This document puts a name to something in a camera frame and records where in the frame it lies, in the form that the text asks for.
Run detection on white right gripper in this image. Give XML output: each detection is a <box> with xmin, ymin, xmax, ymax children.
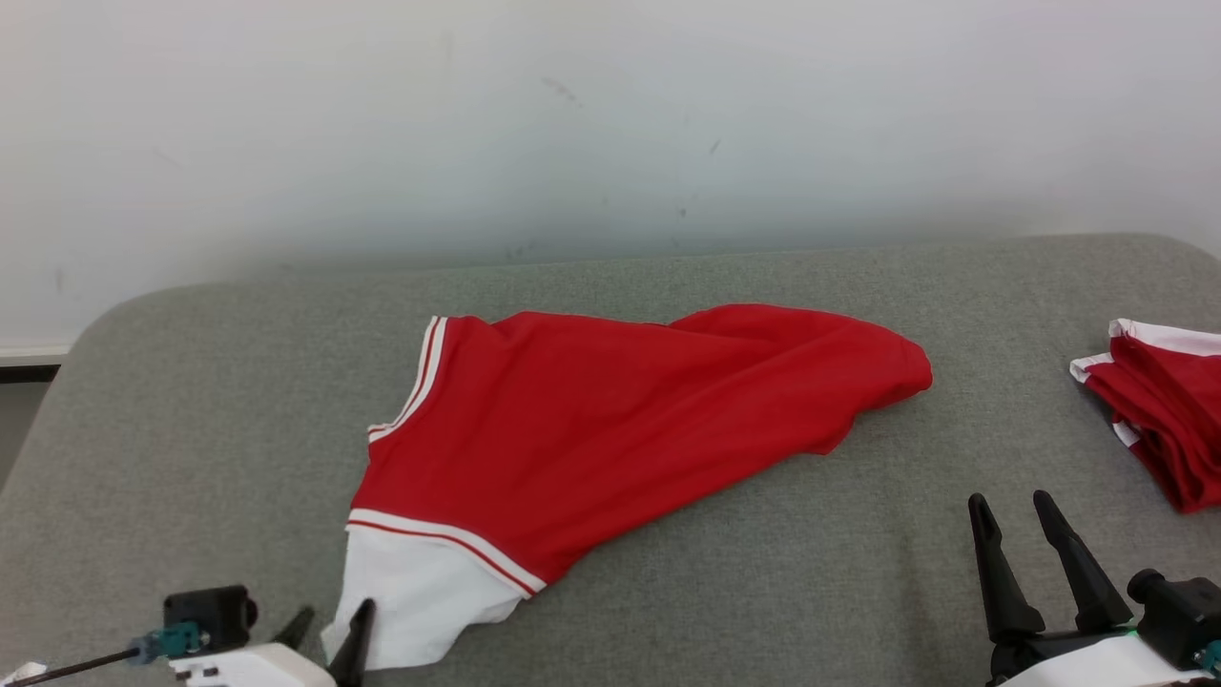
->
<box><xmin>966</xmin><ymin>489</ymin><xmax>1214</xmax><ymax>687</ymax></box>

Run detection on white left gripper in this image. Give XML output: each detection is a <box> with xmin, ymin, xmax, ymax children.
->
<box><xmin>166</xmin><ymin>597</ymin><xmax>378</xmax><ymax>687</ymax></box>

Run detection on red shorts white waistband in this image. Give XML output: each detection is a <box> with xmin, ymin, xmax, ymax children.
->
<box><xmin>1069</xmin><ymin>318</ymin><xmax>1221</xmax><ymax>515</ymax></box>

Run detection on red shirt white trim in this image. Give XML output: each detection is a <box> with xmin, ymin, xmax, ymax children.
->
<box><xmin>319</xmin><ymin>302</ymin><xmax>935</xmax><ymax>672</ymax></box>

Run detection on grey upholstered sofa seat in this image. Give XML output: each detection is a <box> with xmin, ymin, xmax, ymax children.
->
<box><xmin>0</xmin><ymin>233</ymin><xmax>1221</xmax><ymax>687</ymax></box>

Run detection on white skirting board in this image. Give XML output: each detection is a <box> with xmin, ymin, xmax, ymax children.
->
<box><xmin>0</xmin><ymin>343</ymin><xmax>73</xmax><ymax>369</ymax></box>

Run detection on teal left camera connector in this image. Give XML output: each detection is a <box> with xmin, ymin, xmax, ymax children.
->
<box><xmin>128</xmin><ymin>621</ymin><xmax>212</xmax><ymax>667</ymax></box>

